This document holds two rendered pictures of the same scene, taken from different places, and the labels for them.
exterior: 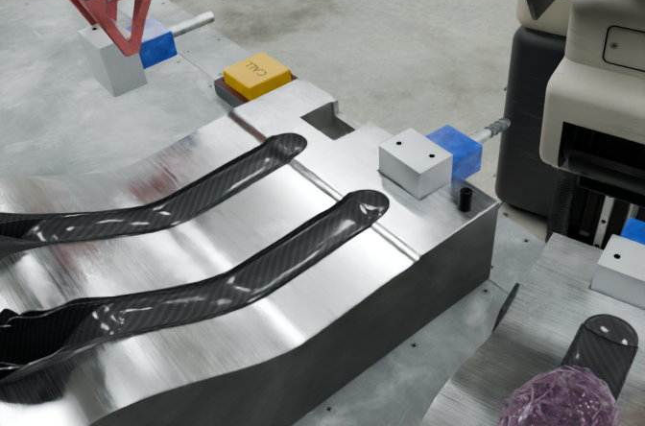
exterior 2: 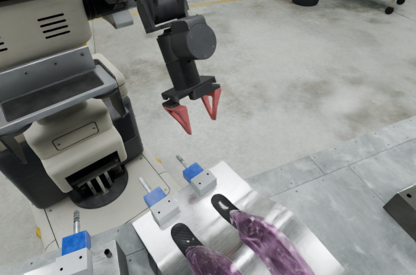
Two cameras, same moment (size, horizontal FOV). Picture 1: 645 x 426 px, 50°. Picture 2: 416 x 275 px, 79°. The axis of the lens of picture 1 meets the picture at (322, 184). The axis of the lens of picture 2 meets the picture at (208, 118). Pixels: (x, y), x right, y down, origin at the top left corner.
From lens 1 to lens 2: 0.22 m
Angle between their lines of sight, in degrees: 55
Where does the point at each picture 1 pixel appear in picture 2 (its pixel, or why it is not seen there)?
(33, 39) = not seen: outside the picture
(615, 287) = (166, 218)
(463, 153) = (84, 240)
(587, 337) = (176, 238)
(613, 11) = (49, 136)
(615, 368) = (190, 236)
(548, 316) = (163, 247)
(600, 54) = (56, 150)
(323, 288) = not seen: outside the picture
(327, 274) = not seen: outside the picture
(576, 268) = (150, 225)
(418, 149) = (72, 261)
